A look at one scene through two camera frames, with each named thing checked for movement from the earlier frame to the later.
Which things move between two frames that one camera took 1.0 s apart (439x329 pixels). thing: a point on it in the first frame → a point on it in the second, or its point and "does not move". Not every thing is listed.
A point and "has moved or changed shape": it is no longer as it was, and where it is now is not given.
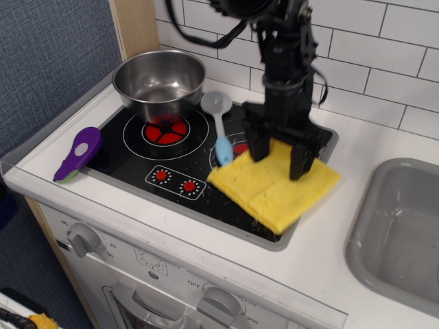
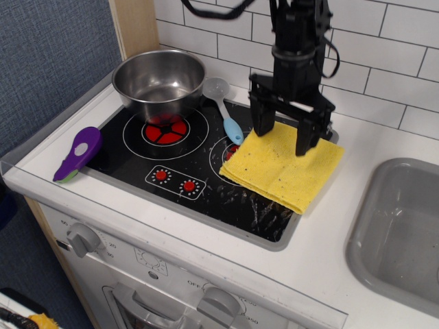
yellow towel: [265, 189] has moved or changed shape
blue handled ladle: [217, 103] → [219, 88]
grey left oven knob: [82, 239] does not move
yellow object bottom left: [44, 322] does not move
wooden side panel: [136, 26] does not move
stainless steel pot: [160, 86] does not move
